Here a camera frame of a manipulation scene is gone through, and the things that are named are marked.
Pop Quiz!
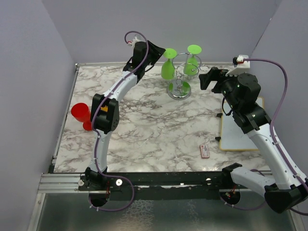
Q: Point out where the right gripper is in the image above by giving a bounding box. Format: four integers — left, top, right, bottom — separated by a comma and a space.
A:
200, 66, 243, 111

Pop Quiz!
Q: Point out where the green wine glass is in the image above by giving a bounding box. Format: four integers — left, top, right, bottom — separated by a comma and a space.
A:
161, 48, 177, 80
184, 44, 202, 76

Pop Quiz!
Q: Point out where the red wine glass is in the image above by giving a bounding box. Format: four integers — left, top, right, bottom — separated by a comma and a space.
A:
71, 103, 92, 131

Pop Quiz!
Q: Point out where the orange wine glass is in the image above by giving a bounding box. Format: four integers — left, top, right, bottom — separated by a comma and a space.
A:
100, 106, 108, 112

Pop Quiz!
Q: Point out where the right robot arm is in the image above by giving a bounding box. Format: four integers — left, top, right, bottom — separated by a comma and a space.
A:
199, 67, 308, 213

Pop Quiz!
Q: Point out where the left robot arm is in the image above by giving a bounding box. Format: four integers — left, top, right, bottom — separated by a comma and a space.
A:
85, 41, 166, 190

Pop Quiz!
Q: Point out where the chrome wine glass rack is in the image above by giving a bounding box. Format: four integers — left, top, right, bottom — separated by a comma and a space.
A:
167, 52, 202, 101

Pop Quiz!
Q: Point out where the small whiteboard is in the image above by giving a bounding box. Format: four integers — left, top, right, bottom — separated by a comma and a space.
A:
217, 111, 258, 151

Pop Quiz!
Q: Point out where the red white eraser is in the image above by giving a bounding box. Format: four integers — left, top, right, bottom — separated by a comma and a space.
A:
200, 145, 210, 158

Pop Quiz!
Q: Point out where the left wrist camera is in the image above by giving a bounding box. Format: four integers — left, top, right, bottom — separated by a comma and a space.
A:
127, 35, 141, 48

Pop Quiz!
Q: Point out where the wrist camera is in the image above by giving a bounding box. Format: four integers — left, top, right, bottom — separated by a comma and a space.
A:
225, 54, 250, 77
127, 35, 141, 48

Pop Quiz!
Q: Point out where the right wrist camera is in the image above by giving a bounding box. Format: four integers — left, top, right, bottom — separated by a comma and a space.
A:
225, 54, 250, 77

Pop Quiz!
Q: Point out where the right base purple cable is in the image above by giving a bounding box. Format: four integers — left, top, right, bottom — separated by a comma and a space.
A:
223, 168, 269, 210

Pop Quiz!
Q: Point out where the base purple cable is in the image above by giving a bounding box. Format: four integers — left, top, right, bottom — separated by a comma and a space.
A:
223, 168, 269, 210
88, 177, 136, 213

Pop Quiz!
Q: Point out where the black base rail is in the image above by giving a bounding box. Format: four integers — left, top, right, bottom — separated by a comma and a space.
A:
79, 162, 251, 201

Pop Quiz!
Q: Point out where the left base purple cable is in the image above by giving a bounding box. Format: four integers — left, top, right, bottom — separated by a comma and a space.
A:
88, 177, 136, 213

